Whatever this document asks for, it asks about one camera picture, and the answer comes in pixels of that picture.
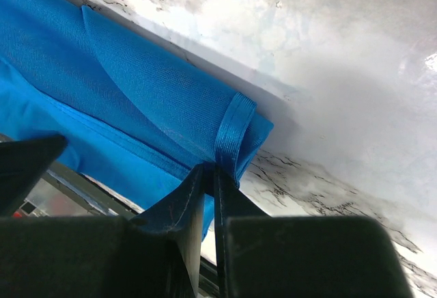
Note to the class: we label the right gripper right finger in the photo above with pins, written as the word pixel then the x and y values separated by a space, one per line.
pixel 229 201

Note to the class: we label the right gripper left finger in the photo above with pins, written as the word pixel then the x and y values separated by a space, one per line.
pixel 170 237

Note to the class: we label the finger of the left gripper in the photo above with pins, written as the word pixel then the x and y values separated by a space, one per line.
pixel 22 165

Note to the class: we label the blue cloth napkin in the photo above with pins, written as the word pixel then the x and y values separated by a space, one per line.
pixel 137 118

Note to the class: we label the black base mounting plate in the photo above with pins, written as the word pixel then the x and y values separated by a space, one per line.
pixel 71 238

